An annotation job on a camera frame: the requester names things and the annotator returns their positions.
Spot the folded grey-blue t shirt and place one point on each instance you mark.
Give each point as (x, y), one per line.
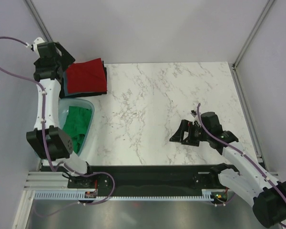
(64, 90)

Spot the right aluminium frame post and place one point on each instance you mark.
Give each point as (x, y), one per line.
(256, 27)

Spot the green t shirt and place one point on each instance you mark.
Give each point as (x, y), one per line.
(76, 125)

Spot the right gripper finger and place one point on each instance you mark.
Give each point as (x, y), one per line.
(185, 126)
(190, 138)

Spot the aluminium frame post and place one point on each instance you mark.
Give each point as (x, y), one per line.
(256, 27)
(38, 20)

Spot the white slotted cable duct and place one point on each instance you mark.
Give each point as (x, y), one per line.
(85, 196)

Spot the left aluminium frame post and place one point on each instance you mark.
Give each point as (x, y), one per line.
(38, 20)

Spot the clear teal plastic bin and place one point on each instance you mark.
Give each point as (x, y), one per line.
(63, 109)

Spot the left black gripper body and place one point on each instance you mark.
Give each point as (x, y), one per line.
(59, 61)

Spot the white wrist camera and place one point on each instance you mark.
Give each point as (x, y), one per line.
(34, 45)
(195, 114)

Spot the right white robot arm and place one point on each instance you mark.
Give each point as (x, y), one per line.
(263, 192)

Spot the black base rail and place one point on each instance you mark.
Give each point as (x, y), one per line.
(155, 181)

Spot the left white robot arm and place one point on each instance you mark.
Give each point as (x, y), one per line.
(47, 138)

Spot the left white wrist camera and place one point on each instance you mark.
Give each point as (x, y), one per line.
(34, 45)

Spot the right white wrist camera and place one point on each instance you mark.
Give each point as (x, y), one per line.
(195, 114)

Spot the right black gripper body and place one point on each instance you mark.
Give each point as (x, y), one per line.
(204, 135)

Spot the red t shirt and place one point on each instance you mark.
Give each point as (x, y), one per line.
(86, 77)

